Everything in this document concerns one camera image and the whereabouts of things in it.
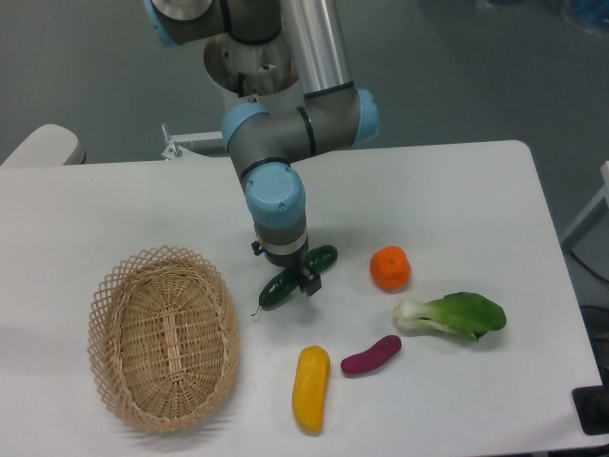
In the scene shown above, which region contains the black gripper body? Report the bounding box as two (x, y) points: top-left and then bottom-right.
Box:
(260, 241), (309, 269)

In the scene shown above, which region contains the green cucumber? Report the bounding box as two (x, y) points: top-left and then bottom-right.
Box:
(253, 245), (339, 316)

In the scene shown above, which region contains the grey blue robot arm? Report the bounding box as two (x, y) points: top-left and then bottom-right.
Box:
(145, 1), (380, 294)

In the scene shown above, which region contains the orange tangerine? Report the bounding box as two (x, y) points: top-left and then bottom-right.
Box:
(369, 246), (412, 291)

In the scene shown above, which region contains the yellow squash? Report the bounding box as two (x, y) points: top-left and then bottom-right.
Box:
(291, 346), (330, 435)

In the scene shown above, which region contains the purple sweet potato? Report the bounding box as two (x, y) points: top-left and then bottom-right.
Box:
(341, 335), (403, 376)

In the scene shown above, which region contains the woven wicker basket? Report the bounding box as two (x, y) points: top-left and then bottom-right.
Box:
(88, 246), (239, 433)

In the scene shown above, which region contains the green bok choy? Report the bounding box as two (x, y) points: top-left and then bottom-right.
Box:
(393, 292), (507, 341)

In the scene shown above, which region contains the white chair armrest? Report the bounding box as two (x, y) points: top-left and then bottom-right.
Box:
(1, 124), (87, 169)

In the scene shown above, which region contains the black device at table edge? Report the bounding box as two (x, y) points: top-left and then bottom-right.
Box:
(572, 385), (608, 436)

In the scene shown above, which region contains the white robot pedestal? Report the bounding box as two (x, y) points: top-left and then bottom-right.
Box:
(160, 32), (305, 162)

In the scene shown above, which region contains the white frame at right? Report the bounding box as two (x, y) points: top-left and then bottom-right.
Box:
(560, 162), (608, 251)

